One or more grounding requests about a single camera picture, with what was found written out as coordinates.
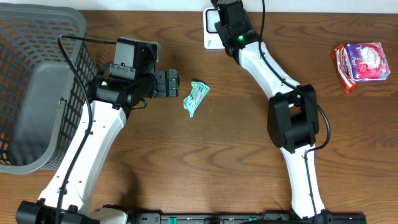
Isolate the teal snack packet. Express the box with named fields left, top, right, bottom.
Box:
left=183, top=82, right=210, bottom=118

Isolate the orange snack bar wrapper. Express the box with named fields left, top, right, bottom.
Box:
left=331, top=44, right=357, bottom=95

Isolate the pink purple floral pad pack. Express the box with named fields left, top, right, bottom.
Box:
left=344, top=42, right=391, bottom=82

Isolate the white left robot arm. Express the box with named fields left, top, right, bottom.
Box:
left=16, top=69, right=180, bottom=223

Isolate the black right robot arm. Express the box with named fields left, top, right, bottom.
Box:
left=215, top=19, right=325, bottom=221

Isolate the white barcode scanner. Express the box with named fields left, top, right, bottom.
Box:
left=203, top=7, right=224, bottom=50

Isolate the grey plastic shopping basket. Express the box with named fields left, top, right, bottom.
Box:
left=1, top=2, right=97, bottom=174

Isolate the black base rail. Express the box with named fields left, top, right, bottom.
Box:
left=126, top=211, right=367, bottom=224

